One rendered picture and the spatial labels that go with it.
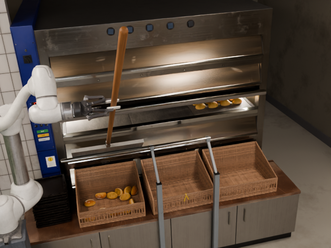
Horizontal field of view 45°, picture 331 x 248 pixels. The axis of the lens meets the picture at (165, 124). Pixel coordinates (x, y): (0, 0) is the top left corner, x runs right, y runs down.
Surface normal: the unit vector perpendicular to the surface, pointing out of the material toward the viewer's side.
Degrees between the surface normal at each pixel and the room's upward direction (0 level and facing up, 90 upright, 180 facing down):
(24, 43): 90
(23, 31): 90
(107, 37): 90
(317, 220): 0
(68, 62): 70
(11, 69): 90
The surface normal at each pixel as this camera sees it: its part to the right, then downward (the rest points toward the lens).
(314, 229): -0.04, -0.89
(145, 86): 0.21, 0.10
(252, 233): 0.23, 0.43
